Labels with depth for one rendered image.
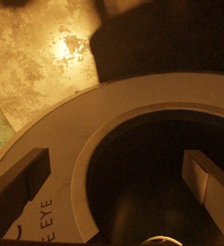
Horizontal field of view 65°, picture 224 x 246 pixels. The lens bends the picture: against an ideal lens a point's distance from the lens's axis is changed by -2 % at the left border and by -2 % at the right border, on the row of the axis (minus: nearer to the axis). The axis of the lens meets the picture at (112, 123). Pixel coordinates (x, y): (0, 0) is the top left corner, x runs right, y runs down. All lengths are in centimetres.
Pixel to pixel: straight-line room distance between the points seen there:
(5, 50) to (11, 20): 19
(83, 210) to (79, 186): 6
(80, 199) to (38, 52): 97
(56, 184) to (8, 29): 99
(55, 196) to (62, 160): 12
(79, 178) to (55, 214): 10
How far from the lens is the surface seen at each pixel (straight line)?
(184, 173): 17
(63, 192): 48
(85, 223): 43
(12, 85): 144
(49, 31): 117
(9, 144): 72
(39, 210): 49
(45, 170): 17
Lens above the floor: 107
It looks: 51 degrees down
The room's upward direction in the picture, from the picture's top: 174 degrees counter-clockwise
